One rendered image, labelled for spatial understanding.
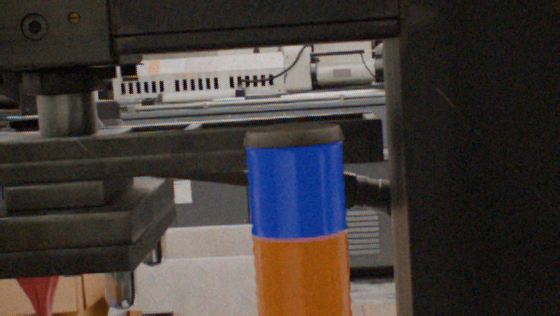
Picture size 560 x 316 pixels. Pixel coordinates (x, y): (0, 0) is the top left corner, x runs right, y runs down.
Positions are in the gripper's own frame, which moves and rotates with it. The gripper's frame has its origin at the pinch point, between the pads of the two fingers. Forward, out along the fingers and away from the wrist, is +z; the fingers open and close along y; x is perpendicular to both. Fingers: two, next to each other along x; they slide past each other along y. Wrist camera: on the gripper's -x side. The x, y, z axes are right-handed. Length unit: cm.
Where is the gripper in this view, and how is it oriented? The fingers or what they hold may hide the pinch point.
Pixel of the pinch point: (45, 315)
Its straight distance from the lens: 106.0
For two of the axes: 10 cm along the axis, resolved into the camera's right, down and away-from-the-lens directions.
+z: 0.7, 9.9, 1.1
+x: -0.3, 1.1, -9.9
